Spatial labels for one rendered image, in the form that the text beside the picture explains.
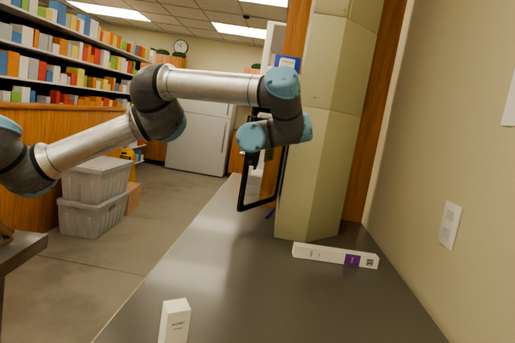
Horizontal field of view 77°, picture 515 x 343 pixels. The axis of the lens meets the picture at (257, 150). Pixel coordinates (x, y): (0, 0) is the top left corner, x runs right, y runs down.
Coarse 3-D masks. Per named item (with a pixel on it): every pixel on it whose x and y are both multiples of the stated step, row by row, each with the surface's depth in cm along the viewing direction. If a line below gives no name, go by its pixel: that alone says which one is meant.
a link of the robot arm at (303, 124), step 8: (272, 120) 81; (296, 120) 76; (304, 120) 79; (272, 128) 80; (280, 128) 78; (288, 128) 77; (296, 128) 78; (304, 128) 79; (272, 136) 80; (280, 136) 80; (288, 136) 80; (296, 136) 80; (304, 136) 80; (312, 136) 81; (272, 144) 81; (280, 144) 82; (288, 144) 82
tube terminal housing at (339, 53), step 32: (320, 32) 105; (352, 32) 107; (320, 64) 106; (352, 64) 111; (320, 96) 107; (352, 96) 114; (320, 128) 108; (352, 128) 118; (288, 160) 110; (320, 160) 110; (352, 160) 122; (288, 192) 111; (320, 192) 113; (288, 224) 113; (320, 224) 117
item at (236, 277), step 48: (192, 240) 100; (240, 240) 106; (288, 240) 113; (336, 240) 120; (144, 288) 72; (192, 288) 75; (240, 288) 78; (288, 288) 82; (336, 288) 86; (384, 288) 90; (96, 336) 56; (144, 336) 58; (192, 336) 60; (240, 336) 62; (288, 336) 64; (336, 336) 66; (384, 336) 69; (432, 336) 71
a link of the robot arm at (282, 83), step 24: (144, 72) 82; (168, 72) 80; (192, 72) 79; (216, 72) 77; (288, 72) 69; (144, 96) 84; (168, 96) 83; (192, 96) 79; (216, 96) 76; (240, 96) 74; (264, 96) 72; (288, 96) 70; (288, 120) 75
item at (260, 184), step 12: (252, 108) 113; (264, 156) 127; (276, 156) 135; (252, 168) 120; (264, 168) 129; (276, 168) 137; (252, 180) 122; (264, 180) 131; (276, 180) 140; (240, 192) 117; (252, 192) 124; (264, 192) 133
